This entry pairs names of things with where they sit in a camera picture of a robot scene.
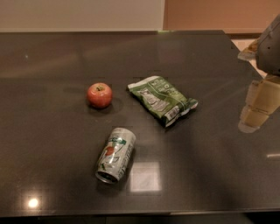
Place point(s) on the green chip bag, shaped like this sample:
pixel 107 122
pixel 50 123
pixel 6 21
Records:
pixel 162 99

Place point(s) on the silver 7up can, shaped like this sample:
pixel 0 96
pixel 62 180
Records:
pixel 115 156

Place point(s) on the red apple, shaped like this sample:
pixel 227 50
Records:
pixel 99 95

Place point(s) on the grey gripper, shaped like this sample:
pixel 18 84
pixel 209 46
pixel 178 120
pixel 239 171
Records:
pixel 269 51

